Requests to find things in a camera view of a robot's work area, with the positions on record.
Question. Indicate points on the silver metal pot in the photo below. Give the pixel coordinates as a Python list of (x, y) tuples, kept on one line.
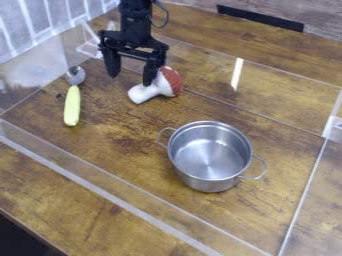
[(212, 155)]

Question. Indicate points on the red white toy mushroom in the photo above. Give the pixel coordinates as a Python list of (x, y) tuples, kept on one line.
[(168, 84)]

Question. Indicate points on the green handled metal spoon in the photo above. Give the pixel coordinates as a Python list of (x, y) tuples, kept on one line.
[(75, 77)]

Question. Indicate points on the clear acrylic enclosure wall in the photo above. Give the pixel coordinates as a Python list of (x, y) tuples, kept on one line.
[(193, 230)]

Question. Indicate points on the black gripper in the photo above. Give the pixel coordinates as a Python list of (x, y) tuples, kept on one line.
[(137, 44)]

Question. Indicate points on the black bar on table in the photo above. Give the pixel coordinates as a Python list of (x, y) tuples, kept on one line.
[(261, 18)]

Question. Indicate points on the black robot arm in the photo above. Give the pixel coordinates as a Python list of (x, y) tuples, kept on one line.
[(137, 16)]

